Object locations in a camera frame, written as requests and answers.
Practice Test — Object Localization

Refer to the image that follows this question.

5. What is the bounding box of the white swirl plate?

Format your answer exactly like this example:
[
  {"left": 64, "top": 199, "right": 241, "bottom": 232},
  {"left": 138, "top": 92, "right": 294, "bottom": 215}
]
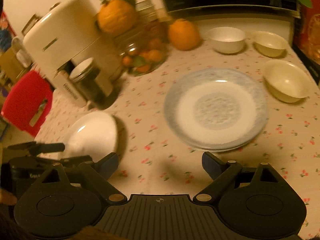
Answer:
[{"left": 59, "top": 112, "right": 118, "bottom": 163}]

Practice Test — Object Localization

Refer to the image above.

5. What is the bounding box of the blue patterned plate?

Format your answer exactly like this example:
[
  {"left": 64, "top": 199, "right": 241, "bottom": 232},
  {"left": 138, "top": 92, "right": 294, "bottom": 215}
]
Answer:
[{"left": 163, "top": 68, "right": 268, "bottom": 152}]

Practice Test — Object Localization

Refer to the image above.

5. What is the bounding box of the cream bowl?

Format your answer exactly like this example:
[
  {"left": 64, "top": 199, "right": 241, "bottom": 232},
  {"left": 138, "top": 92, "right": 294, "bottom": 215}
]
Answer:
[
  {"left": 252, "top": 31, "right": 289, "bottom": 58},
  {"left": 262, "top": 60, "right": 311, "bottom": 103}
]

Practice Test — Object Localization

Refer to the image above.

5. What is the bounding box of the white bowl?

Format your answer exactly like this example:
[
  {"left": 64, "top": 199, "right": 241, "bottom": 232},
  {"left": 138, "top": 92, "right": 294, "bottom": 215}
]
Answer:
[{"left": 207, "top": 27, "right": 246, "bottom": 54}]

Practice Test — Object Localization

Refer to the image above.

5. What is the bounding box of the red stool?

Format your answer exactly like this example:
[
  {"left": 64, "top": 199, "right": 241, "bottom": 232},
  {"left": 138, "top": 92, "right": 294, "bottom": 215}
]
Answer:
[{"left": 1, "top": 70, "right": 53, "bottom": 137}]

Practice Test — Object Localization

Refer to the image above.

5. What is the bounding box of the white air fryer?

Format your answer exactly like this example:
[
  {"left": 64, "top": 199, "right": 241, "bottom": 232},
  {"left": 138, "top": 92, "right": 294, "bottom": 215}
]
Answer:
[{"left": 23, "top": 0, "right": 121, "bottom": 81}]

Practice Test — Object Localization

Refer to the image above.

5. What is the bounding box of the glass jar of tangerines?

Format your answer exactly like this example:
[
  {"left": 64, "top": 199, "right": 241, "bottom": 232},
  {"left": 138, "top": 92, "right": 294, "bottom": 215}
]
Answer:
[{"left": 115, "top": 20, "right": 169, "bottom": 76}]

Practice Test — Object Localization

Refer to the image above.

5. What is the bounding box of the large yellow pomelo on jar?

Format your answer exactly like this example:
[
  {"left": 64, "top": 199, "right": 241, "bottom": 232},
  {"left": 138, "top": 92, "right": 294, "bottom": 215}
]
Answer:
[{"left": 97, "top": 0, "right": 138, "bottom": 37}]

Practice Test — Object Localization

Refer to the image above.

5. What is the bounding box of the orange pomelo on table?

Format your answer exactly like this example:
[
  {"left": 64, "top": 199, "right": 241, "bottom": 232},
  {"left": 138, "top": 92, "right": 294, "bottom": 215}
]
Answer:
[{"left": 168, "top": 18, "right": 202, "bottom": 51}]

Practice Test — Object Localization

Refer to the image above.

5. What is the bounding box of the plastic bag of snacks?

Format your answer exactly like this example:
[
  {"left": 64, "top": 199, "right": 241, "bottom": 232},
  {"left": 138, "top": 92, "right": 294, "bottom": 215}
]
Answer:
[{"left": 293, "top": 0, "right": 319, "bottom": 64}]

